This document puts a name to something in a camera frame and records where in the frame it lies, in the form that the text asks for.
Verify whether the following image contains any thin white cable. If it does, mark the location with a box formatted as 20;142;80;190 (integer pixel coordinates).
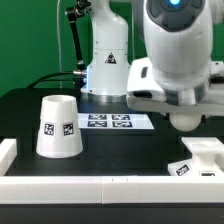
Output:
56;0;64;90

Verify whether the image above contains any white lamp bulb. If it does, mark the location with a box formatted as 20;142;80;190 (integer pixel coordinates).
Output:
169;113;202;132

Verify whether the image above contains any white lamp base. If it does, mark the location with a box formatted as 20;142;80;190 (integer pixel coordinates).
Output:
168;137;224;177

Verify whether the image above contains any white lamp shade cone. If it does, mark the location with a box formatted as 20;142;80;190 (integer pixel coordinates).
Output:
36;95;83;158

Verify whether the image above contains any white left wall block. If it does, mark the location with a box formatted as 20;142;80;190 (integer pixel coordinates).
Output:
0;139;17;176

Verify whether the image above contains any black cable hose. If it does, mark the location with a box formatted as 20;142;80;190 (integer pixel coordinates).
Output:
26;0;92;89

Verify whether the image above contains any fiducial marker sheet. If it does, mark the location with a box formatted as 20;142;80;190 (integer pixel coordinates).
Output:
78;113;154;130

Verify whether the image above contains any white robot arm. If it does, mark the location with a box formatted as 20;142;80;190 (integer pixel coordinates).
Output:
82;0;224;116

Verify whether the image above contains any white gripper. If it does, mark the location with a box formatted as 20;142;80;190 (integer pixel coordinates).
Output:
126;57;224;116

